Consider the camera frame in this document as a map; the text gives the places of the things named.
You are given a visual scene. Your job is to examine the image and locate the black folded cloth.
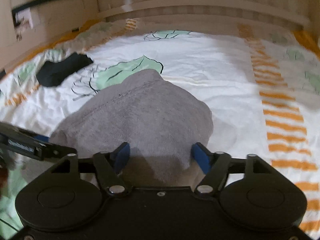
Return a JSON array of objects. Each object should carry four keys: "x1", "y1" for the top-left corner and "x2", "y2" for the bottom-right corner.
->
[{"x1": 36, "y1": 53, "x2": 93, "y2": 87}]

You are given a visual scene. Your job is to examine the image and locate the grey knitted hoodie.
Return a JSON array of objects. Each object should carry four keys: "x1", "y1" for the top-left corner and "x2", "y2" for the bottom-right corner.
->
[{"x1": 49, "y1": 69, "x2": 213, "y2": 186}]

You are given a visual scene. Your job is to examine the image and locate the white leaf-print duvet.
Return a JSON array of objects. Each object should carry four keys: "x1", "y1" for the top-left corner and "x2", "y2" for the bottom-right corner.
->
[{"x1": 1, "y1": 19, "x2": 319, "y2": 239}]

